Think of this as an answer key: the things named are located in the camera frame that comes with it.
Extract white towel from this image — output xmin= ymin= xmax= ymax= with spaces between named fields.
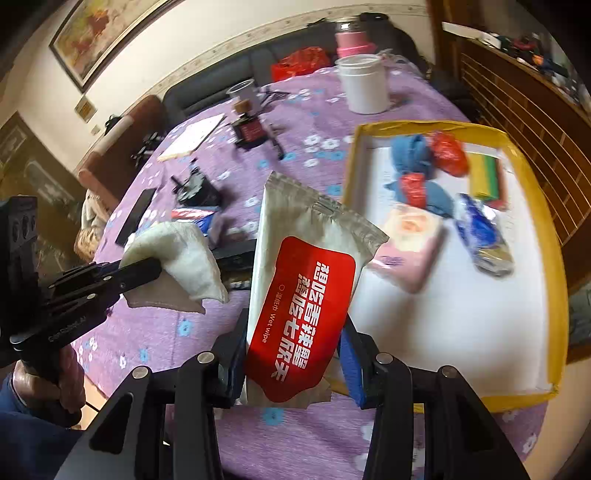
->
xmin=121 ymin=222 xmax=230 ymax=315

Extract person's left forearm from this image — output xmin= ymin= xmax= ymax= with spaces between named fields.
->
xmin=0 ymin=371 xmax=88 ymax=480

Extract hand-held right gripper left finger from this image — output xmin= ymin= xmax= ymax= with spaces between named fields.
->
xmin=81 ymin=309 xmax=252 ymax=480

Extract clear plastic cup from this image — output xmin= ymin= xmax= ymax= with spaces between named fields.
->
xmin=226 ymin=78 xmax=259 ymax=109

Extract blue knitted cloth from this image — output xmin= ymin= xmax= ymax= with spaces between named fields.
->
xmin=385 ymin=178 xmax=455 ymax=217
xmin=390 ymin=134 xmax=437 ymax=178

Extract yellow green tube packet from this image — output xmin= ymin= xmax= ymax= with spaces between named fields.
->
xmin=468 ymin=154 xmax=509 ymax=210

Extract brown chair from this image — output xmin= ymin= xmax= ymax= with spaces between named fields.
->
xmin=76 ymin=95 xmax=167 ymax=204

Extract black smartphone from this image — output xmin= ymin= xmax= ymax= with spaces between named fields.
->
xmin=115 ymin=188 xmax=154 ymax=246

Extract small wall plaque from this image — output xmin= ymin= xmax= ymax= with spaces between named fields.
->
xmin=74 ymin=95 xmax=97 ymax=123

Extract pile of small items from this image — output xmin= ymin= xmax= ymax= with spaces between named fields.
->
xmin=478 ymin=30 xmax=591 ymax=100

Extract black sofa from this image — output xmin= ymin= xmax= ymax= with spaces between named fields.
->
xmin=164 ymin=21 xmax=426 ymax=118

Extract black ink bottle with cork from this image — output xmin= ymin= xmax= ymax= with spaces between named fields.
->
xmin=233 ymin=99 xmax=266 ymax=148

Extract framed wall picture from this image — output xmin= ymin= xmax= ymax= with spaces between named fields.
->
xmin=48 ymin=0 xmax=185 ymax=93

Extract black electric motor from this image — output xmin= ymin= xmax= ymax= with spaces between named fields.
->
xmin=171 ymin=166 xmax=222 ymax=208

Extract pink knitted sleeve bottle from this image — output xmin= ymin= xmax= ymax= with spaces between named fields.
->
xmin=335 ymin=17 xmax=377 ymax=58

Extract person's left hand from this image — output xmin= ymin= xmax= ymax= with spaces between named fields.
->
xmin=11 ymin=344 xmax=86 ymax=416

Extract purple floral tablecloth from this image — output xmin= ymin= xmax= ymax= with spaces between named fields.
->
xmin=69 ymin=60 xmax=555 ymax=480

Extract striped cloth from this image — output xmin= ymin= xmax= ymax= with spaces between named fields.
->
xmin=74 ymin=191 xmax=114 ymax=264

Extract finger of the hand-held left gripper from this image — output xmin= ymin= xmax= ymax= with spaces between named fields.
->
xmin=44 ymin=257 xmax=163 ymax=315
xmin=211 ymin=239 xmax=257 ymax=265

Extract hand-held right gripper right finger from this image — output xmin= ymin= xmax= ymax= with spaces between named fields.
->
xmin=337 ymin=318 xmax=529 ymax=480

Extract black tools on chair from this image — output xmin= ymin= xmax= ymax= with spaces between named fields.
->
xmin=131 ymin=131 xmax=164 ymax=160

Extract blue white foil packet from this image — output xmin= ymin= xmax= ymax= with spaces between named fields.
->
xmin=455 ymin=193 xmax=515 ymax=278

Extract dark wooden cabinet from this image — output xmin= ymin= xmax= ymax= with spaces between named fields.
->
xmin=0 ymin=111 xmax=88 ymax=259

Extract paper notebook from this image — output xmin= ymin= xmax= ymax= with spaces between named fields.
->
xmin=157 ymin=113 xmax=227 ymax=162

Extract red blue tube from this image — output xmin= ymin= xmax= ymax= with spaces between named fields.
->
xmin=171 ymin=208 xmax=220 ymax=234

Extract yellow rimmed cardboard box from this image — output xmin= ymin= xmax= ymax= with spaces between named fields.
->
xmin=342 ymin=120 xmax=570 ymax=413

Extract red bag on sofa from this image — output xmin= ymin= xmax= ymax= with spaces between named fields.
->
xmin=270 ymin=46 xmax=331 ymax=83

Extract white plastic jar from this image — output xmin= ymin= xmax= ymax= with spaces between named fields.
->
xmin=335 ymin=54 xmax=387 ymax=115

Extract red label wet wipe packet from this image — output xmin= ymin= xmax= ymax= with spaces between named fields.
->
xmin=240 ymin=171 xmax=391 ymax=409

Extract pink tissue pack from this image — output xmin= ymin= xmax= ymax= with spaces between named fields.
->
xmin=365 ymin=203 xmax=446 ymax=294

